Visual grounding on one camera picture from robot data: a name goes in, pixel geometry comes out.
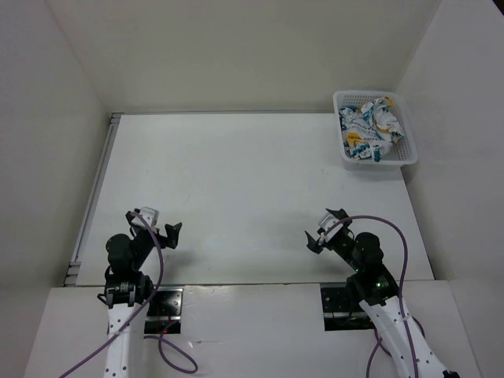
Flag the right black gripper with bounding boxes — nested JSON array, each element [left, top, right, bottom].
[[306, 208, 363, 272]]

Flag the printed white teal yellow shorts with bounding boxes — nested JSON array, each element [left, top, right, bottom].
[[339, 96, 406, 162]]

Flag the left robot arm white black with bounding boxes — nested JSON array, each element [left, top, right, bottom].
[[103, 207, 183, 377]]

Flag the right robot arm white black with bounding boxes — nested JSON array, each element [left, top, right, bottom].
[[306, 209, 459, 377]]

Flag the white plastic mesh basket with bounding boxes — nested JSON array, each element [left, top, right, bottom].
[[333, 90, 418, 170]]

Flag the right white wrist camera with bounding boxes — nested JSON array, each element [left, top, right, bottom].
[[317, 213, 343, 244]]

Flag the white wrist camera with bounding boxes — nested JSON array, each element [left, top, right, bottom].
[[317, 213, 343, 244], [133, 207, 159, 229]]

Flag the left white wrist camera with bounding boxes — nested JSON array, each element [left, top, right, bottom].
[[133, 207, 159, 229]]

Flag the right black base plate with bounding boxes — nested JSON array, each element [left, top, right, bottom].
[[321, 284, 374, 332]]

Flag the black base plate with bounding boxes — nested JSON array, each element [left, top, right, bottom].
[[321, 284, 374, 332], [144, 287, 183, 335]]

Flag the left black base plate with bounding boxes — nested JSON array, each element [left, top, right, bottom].
[[144, 287, 183, 335]]

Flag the aluminium table edge rail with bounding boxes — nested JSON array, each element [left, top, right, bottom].
[[62, 113, 123, 287]]

